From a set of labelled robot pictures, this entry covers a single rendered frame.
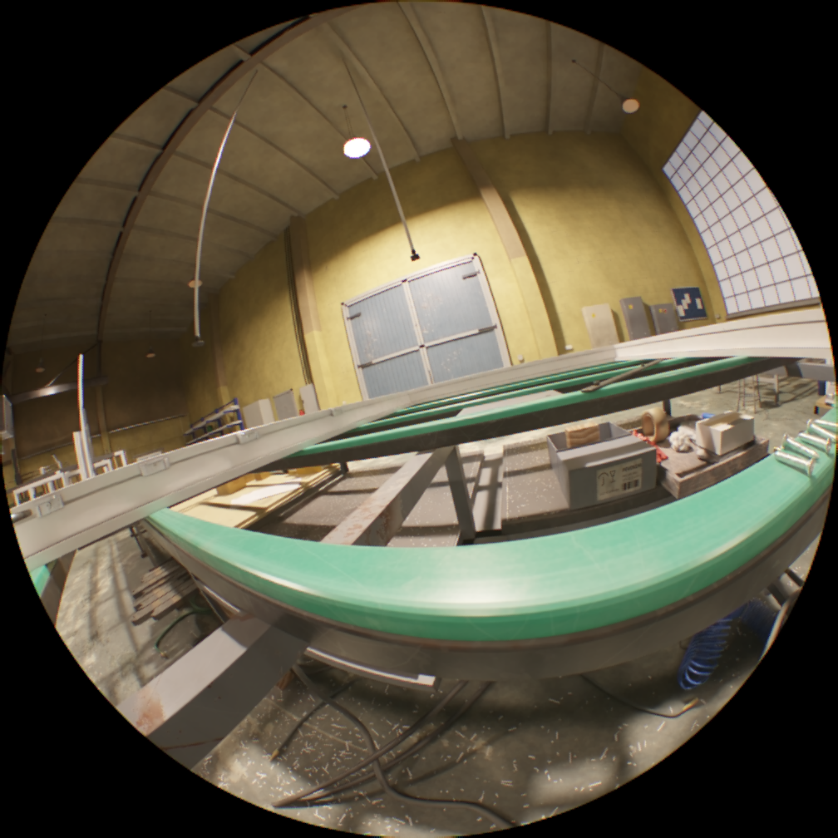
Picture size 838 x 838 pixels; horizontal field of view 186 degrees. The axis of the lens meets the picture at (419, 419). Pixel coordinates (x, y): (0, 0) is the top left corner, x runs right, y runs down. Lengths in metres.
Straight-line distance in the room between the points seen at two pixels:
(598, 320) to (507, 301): 2.28
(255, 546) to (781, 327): 0.72
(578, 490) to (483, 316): 5.98
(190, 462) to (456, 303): 6.41
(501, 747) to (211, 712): 0.83
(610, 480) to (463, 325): 6.01
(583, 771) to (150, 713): 0.89
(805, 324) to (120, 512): 1.01
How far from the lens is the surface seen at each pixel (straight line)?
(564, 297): 6.82
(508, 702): 0.97
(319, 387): 7.74
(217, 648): 0.17
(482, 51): 8.41
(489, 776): 0.92
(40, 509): 0.44
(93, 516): 0.43
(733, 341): 0.71
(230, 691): 0.16
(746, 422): 0.85
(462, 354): 6.33
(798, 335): 0.61
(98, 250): 11.77
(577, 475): 0.59
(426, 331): 6.60
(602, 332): 6.72
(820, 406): 3.90
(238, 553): 0.15
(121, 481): 0.43
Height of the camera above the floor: 0.92
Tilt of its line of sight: 6 degrees down
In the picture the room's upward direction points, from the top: 14 degrees counter-clockwise
